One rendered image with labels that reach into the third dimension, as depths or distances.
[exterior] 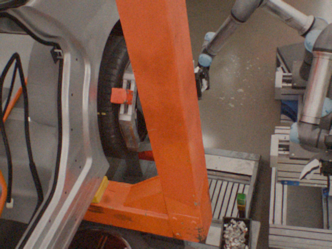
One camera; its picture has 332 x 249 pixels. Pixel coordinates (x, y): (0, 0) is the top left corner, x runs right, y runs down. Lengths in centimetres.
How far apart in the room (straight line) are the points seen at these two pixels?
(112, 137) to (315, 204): 122
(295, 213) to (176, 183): 100
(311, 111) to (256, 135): 161
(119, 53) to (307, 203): 135
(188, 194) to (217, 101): 182
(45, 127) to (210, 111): 169
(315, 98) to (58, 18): 100
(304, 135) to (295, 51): 181
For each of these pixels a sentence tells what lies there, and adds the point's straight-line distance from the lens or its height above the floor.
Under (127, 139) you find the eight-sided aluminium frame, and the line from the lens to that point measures 233.
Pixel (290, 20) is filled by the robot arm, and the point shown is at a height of 108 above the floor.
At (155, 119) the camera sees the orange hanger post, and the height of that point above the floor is 133.
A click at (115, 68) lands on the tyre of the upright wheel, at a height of 115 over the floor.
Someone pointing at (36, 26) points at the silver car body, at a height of 161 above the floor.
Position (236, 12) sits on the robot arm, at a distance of 238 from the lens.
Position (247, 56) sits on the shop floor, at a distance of 410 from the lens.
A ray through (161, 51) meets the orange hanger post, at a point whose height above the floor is 163.
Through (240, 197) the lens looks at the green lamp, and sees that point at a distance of 222.
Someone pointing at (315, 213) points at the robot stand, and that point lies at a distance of 274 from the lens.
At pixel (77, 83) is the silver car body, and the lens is 200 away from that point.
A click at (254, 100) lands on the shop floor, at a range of 367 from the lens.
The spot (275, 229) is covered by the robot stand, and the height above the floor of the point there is 23.
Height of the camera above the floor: 245
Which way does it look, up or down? 44 degrees down
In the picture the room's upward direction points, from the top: 11 degrees counter-clockwise
